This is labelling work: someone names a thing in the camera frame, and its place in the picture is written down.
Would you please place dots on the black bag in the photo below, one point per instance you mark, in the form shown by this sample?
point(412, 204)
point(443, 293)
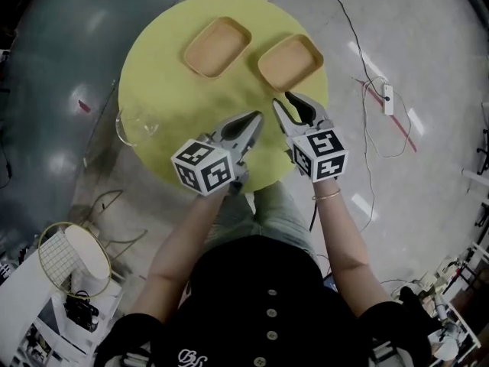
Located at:
point(80, 312)

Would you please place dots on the red floor tape strip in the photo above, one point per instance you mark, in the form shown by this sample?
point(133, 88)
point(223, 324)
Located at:
point(405, 136)

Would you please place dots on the white desk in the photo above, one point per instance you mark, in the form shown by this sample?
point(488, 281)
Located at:
point(23, 281)

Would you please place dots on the person's right forearm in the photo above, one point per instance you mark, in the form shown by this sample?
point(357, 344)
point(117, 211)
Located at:
point(340, 235)

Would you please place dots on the person's left forearm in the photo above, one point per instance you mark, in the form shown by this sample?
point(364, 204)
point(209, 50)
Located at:
point(183, 235)

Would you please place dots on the person's black buttoned shirt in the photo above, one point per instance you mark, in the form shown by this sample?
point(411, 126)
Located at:
point(267, 312)

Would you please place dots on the person's grey jeans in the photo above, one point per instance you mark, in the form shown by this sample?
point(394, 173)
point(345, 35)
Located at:
point(275, 220)

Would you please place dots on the clear glass bowl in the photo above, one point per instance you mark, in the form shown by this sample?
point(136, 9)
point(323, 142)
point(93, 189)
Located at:
point(133, 126)

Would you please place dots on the round table with yellow-green cloth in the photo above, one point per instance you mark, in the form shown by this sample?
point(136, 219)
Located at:
point(183, 101)

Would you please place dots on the tan tray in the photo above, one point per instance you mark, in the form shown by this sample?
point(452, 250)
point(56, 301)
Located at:
point(217, 48)
point(290, 61)

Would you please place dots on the white power strip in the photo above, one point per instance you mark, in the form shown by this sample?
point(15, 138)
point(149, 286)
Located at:
point(388, 99)

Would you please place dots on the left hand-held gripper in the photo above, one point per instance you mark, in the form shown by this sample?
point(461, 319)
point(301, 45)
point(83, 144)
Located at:
point(202, 166)

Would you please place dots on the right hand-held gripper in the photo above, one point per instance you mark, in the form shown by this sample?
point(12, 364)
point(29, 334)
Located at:
point(322, 155)

